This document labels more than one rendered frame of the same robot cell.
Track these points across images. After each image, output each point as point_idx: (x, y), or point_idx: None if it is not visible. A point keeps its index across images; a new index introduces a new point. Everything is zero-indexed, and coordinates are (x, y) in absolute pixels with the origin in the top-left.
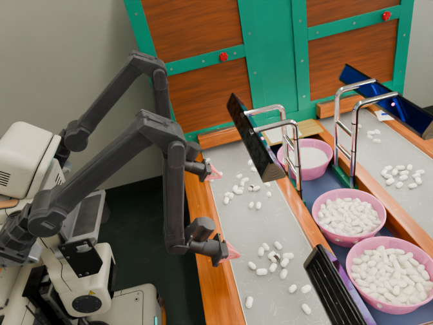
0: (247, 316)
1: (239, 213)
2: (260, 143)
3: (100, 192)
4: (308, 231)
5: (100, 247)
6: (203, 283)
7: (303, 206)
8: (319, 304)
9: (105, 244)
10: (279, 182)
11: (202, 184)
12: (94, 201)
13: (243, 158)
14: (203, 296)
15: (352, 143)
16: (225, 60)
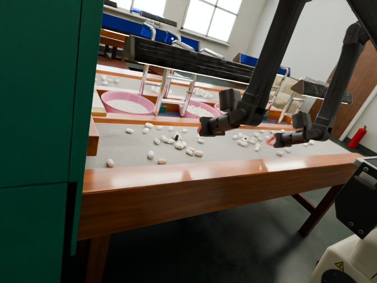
0: (285, 156)
1: (209, 149)
2: (240, 63)
3: (362, 160)
4: None
5: (344, 249)
6: (288, 168)
7: (198, 119)
8: (260, 135)
9: (335, 246)
10: (173, 121)
11: (179, 165)
12: (376, 164)
13: (114, 135)
14: (295, 168)
15: (173, 69)
16: None
